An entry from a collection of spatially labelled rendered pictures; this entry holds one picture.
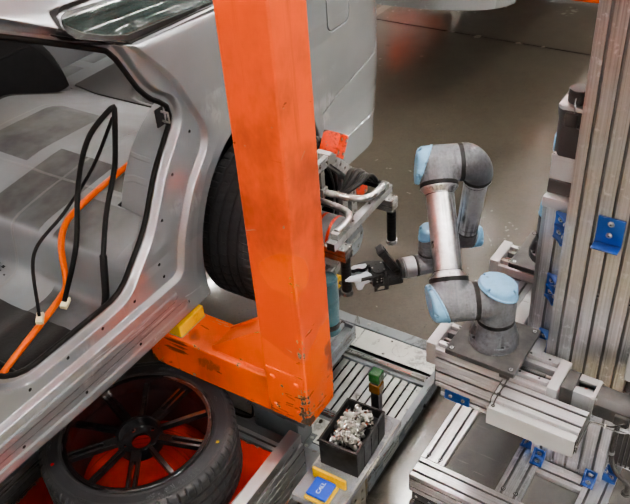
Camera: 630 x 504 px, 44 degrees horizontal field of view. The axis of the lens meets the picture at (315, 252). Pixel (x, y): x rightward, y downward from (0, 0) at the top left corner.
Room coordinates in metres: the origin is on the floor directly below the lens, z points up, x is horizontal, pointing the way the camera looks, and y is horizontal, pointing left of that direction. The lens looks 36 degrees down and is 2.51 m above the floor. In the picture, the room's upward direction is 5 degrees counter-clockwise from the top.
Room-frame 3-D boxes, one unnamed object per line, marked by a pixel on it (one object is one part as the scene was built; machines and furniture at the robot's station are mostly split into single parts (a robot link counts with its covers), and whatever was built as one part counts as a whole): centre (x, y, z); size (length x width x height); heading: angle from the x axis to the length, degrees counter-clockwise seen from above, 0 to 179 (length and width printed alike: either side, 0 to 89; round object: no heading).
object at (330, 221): (2.36, -0.06, 0.85); 0.21 x 0.14 x 0.14; 56
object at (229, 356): (2.03, 0.36, 0.69); 0.52 x 0.17 x 0.35; 56
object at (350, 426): (1.69, -0.07, 0.51); 0.20 x 0.14 x 0.13; 147
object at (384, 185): (2.42, -0.16, 1.03); 0.19 x 0.18 x 0.11; 56
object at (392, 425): (1.66, -0.06, 0.44); 0.43 x 0.17 x 0.03; 146
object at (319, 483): (1.52, 0.04, 0.47); 0.07 x 0.07 x 0.02; 56
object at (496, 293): (1.77, -0.52, 0.98); 0.13 x 0.12 x 0.14; 90
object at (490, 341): (1.77, -0.53, 0.87); 0.15 x 0.15 x 0.10
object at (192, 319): (2.13, 0.50, 0.71); 0.14 x 0.14 x 0.05; 56
